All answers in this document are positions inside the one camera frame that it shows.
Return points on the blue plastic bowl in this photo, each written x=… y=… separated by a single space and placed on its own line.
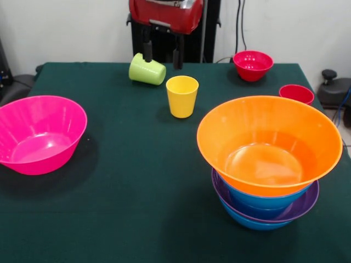
x=260 y=202
x=252 y=224

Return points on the large pink plastic bowl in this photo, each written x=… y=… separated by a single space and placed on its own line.
x=41 y=134

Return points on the yellow plastic cup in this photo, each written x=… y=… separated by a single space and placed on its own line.
x=182 y=101

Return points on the small red plastic bowl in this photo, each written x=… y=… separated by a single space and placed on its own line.
x=253 y=68

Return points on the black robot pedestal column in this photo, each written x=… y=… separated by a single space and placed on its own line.
x=211 y=33

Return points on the small teal blue bowl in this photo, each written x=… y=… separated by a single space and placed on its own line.
x=260 y=214

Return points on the black computer tower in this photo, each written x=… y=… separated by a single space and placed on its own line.
x=4 y=68

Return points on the red plastic cup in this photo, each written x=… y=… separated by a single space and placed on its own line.
x=296 y=93

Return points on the large orange plastic bowl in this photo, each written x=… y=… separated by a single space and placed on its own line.
x=246 y=131

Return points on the purple plastic bowl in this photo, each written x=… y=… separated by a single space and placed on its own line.
x=304 y=205

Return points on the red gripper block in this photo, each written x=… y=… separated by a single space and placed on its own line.
x=164 y=13

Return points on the dark green tablecloth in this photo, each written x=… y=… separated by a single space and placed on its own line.
x=137 y=219

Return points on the green plastic cup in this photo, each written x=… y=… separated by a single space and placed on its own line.
x=146 y=72

